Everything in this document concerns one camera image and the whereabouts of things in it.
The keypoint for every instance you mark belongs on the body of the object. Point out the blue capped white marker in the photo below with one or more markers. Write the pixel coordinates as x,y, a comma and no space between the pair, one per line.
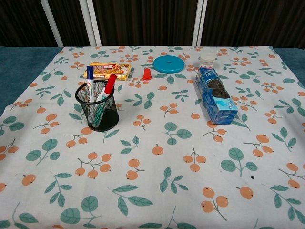
90,71

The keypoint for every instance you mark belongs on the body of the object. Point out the black pen cup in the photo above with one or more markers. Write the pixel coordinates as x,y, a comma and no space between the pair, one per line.
107,119

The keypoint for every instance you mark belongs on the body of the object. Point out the red capped marker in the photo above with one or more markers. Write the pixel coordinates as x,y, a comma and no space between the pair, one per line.
110,86

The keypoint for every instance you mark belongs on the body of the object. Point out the small red cap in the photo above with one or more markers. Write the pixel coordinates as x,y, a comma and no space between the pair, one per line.
146,74

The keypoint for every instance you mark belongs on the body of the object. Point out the floral print tablecloth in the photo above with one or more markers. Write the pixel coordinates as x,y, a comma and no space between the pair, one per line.
152,167

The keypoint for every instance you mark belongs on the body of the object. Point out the blue round disc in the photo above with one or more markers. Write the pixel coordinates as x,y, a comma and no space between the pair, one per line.
169,64

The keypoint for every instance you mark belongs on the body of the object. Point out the yellow curry box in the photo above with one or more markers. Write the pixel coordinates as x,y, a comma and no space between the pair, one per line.
107,70

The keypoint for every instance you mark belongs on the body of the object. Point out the blue cookie box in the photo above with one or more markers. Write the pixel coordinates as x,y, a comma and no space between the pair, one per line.
214,95

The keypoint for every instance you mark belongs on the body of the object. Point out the white lidded small jar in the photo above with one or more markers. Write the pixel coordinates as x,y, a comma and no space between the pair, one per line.
207,60

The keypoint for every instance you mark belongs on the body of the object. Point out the white metal frame post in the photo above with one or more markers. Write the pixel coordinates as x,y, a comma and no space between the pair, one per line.
199,23
52,23
91,23

